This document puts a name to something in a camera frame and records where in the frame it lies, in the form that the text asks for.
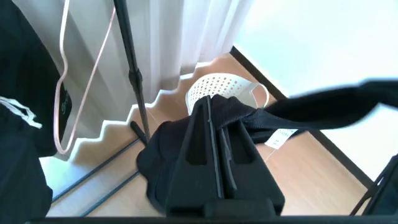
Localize black garment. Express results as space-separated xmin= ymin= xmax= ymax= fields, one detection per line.
xmin=136 ymin=79 xmax=398 ymax=214

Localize beige curtain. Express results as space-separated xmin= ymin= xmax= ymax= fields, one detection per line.
xmin=12 ymin=0 xmax=254 ymax=161

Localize white laundry basket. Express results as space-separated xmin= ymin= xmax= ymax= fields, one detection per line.
xmin=185 ymin=73 xmax=270 ymax=115

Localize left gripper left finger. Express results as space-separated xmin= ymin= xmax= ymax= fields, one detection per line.
xmin=166 ymin=95 xmax=224 ymax=217

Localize pink clothes hanger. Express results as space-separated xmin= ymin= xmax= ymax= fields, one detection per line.
xmin=53 ymin=0 xmax=116 ymax=156

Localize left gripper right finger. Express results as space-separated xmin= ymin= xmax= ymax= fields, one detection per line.
xmin=221 ymin=120 xmax=285 ymax=217

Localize black shorts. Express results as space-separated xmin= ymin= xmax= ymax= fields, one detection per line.
xmin=0 ymin=0 xmax=73 ymax=224

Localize black clothes rack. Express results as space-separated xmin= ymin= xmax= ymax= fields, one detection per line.
xmin=51 ymin=0 xmax=152 ymax=218

